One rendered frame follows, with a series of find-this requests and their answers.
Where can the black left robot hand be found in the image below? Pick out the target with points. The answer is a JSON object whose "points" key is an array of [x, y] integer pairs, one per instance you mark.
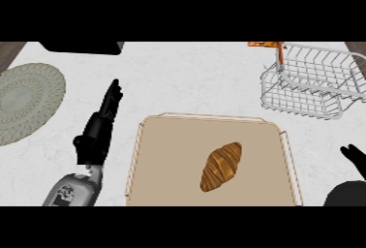
{"points": [[97, 135]]}

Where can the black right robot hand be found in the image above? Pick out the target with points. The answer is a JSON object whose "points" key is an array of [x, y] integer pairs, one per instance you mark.
{"points": [[352, 190]]}

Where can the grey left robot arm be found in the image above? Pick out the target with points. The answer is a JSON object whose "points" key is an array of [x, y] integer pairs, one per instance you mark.
{"points": [[75, 190]]}

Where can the beige wooden tray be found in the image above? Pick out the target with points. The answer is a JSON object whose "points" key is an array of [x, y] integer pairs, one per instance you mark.
{"points": [[209, 161]]}

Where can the brown croissant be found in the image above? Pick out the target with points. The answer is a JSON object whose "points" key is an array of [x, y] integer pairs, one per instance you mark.
{"points": [[220, 166]]}

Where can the round grey woven placemat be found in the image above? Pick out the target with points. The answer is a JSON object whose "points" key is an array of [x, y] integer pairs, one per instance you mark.
{"points": [[25, 101]]}

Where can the black appliance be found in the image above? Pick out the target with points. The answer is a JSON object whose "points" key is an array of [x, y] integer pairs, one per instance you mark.
{"points": [[82, 47]]}

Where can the orange packet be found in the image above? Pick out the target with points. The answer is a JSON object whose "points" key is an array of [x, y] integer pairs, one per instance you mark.
{"points": [[262, 44]]}

